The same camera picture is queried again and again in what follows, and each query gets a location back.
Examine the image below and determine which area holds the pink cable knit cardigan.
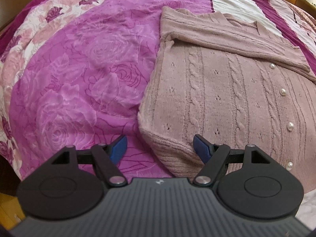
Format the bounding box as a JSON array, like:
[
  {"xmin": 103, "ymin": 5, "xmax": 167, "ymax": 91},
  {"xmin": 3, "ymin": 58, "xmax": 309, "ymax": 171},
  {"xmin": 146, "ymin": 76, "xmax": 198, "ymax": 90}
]
[{"xmin": 138, "ymin": 7, "xmax": 315, "ymax": 192}]

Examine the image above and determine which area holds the purple floral striped bedspread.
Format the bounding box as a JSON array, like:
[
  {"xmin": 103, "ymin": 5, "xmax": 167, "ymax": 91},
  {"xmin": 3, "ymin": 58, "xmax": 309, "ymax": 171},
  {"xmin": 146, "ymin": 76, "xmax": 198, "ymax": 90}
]
[{"xmin": 1, "ymin": 0, "xmax": 315, "ymax": 228}]

